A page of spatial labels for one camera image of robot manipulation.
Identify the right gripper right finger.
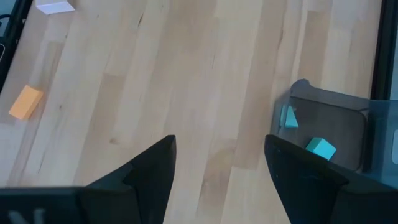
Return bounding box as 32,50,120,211
264,134,349,224

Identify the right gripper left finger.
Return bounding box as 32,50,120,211
77,134,177,224

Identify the teal block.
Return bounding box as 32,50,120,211
279,105,300,129
304,136,338,162

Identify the orange block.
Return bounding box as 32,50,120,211
8,84,44,121

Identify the pale pink block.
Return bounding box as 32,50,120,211
34,0,76,16

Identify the grey translucent bin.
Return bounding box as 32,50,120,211
269,78,398,187

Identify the black table frame rail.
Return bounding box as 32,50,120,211
0,0,34,93
369,0,398,101

